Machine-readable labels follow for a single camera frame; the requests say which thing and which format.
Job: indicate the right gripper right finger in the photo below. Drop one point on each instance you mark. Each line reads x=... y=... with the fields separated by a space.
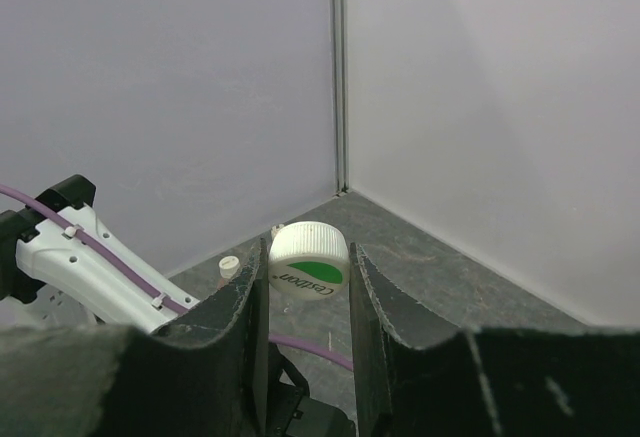
x=417 y=374

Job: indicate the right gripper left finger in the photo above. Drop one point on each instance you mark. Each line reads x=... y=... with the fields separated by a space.
x=202 y=374

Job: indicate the white bottle cap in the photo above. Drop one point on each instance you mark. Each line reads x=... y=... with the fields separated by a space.
x=228 y=266
x=309 y=260

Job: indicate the cream bottle cap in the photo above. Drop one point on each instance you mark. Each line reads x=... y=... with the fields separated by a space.
x=275 y=230

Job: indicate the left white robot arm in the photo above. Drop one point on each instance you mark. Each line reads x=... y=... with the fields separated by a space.
x=62 y=266

